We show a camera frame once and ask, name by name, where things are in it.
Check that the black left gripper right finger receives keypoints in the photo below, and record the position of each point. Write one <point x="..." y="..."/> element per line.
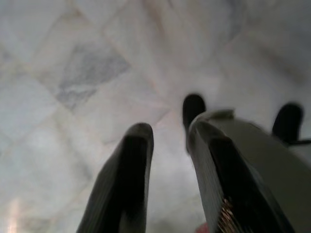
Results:
<point x="226" y="184"/>

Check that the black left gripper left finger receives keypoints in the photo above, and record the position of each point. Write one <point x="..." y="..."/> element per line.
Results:
<point x="126" y="184"/>

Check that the black robot foot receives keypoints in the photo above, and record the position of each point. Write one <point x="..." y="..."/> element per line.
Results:
<point x="288" y="121"/>
<point x="193" y="109"/>

